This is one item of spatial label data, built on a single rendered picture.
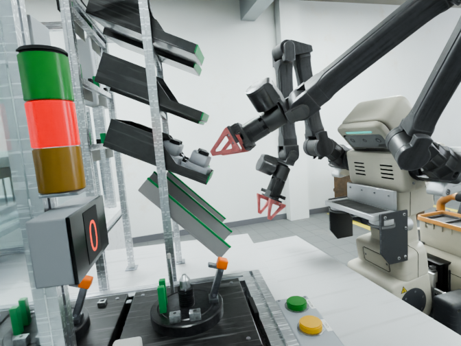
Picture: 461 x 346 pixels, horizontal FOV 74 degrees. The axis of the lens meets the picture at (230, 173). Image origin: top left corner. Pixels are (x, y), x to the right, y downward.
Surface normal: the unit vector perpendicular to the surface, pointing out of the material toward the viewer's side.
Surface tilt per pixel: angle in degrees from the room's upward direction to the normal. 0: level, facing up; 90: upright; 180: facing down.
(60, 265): 90
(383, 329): 0
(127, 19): 90
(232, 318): 0
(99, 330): 0
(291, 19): 90
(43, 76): 90
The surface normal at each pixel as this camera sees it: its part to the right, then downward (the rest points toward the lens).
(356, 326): -0.07, -0.99
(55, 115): 0.59, 0.06
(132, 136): -0.04, 0.13
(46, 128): 0.24, 0.11
